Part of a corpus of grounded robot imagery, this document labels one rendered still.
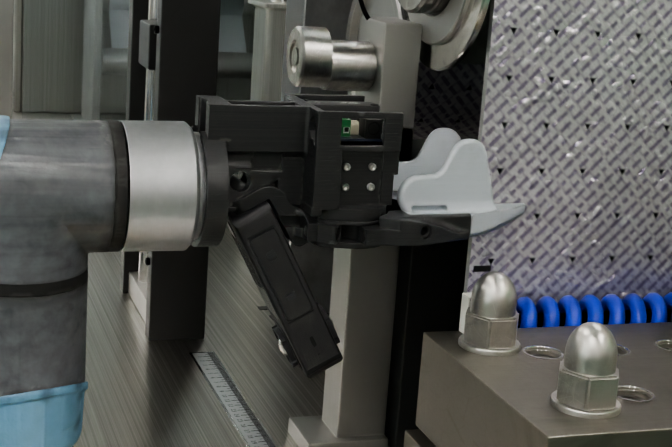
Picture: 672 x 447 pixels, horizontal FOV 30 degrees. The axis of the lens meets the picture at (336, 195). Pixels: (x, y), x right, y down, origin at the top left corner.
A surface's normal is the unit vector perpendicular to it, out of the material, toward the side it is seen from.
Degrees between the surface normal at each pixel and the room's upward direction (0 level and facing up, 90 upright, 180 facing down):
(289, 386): 0
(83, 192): 84
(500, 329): 90
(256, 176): 90
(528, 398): 0
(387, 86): 90
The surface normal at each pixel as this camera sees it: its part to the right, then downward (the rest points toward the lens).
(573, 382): -0.66, 0.11
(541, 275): 0.32, 0.22
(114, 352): 0.07, -0.98
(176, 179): 0.33, -0.04
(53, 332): 0.67, 0.20
